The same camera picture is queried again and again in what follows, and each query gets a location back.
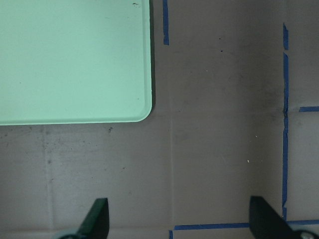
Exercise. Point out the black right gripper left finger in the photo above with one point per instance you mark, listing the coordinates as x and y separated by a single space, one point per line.
96 224

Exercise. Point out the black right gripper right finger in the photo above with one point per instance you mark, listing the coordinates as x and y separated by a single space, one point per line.
265 223

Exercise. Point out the brown paper table cover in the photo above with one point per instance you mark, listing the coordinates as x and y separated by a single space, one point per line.
214 138

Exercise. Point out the light green plastic tray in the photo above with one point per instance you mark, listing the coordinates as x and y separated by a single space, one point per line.
75 61

